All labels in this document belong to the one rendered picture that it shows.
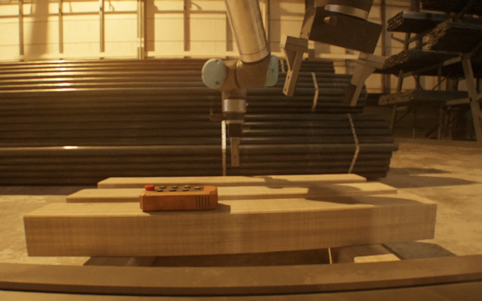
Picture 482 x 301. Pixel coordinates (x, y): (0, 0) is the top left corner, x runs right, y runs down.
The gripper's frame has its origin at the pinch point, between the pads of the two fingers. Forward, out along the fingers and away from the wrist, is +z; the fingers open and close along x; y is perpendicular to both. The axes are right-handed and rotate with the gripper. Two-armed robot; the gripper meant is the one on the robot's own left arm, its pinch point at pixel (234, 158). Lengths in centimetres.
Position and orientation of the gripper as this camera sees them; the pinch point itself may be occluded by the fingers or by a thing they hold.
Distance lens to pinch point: 92.9
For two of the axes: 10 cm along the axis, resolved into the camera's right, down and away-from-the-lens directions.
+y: 10.0, -0.1, 0.5
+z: 0.1, 10.0, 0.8
